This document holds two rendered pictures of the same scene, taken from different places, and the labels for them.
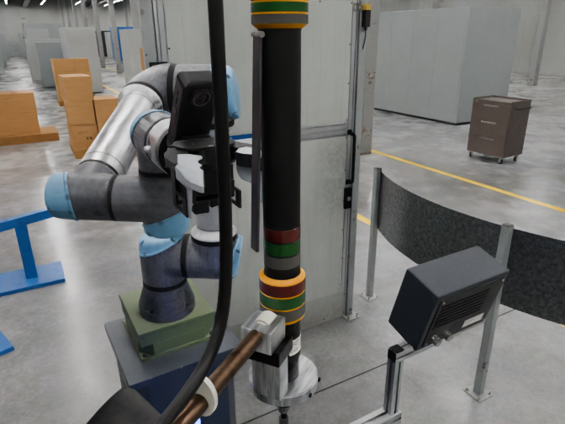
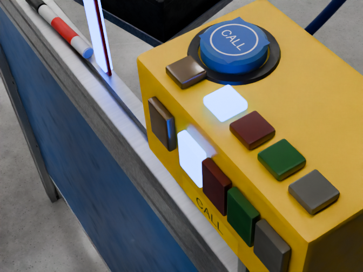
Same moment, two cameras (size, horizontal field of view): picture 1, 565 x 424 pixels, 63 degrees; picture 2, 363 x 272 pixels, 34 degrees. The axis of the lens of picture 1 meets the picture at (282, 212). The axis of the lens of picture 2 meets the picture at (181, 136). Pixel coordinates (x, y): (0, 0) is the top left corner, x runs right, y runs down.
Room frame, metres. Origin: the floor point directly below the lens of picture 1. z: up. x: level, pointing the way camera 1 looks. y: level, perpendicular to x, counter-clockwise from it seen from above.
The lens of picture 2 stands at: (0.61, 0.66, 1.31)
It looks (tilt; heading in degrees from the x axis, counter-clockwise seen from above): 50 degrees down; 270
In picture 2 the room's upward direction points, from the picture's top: 4 degrees counter-clockwise
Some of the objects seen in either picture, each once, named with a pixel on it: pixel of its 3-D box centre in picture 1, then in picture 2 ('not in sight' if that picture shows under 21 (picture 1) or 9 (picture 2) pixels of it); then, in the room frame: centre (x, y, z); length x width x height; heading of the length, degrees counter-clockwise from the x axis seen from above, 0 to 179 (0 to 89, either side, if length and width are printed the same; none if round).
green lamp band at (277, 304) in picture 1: (282, 292); not in sight; (0.38, 0.00, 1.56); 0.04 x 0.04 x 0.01
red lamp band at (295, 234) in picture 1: (282, 230); not in sight; (0.38, 0.00, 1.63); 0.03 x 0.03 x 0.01
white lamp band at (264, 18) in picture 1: (279, 19); not in sight; (0.38, 0.00, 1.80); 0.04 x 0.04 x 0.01
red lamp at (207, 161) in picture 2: not in sight; (216, 187); (0.59, 0.47, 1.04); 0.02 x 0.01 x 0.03; 120
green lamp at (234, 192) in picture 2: not in sight; (242, 217); (0.58, 0.49, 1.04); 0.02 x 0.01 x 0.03; 120
